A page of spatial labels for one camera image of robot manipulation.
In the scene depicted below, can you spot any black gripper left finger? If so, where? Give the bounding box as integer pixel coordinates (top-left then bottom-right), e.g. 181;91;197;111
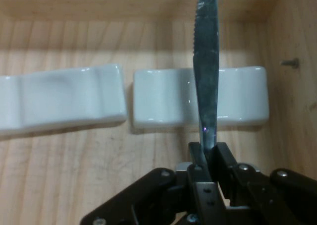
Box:
80;142;231;225

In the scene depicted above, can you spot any small dark screw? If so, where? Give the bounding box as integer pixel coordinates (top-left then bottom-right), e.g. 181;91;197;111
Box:
280;57;300;68

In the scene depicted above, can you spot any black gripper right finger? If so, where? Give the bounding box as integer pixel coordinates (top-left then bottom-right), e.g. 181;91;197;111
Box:
211;142;317;225

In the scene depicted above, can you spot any white ceramic cutlery rest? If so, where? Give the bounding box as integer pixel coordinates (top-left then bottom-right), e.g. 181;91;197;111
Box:
129;65;270;134
0;62;127;138

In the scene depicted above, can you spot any steel table knife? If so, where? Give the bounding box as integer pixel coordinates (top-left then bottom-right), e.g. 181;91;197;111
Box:
192;0;220;161

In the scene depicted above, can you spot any light wooden box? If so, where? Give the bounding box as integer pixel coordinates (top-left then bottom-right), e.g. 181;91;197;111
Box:
0;0;317;225

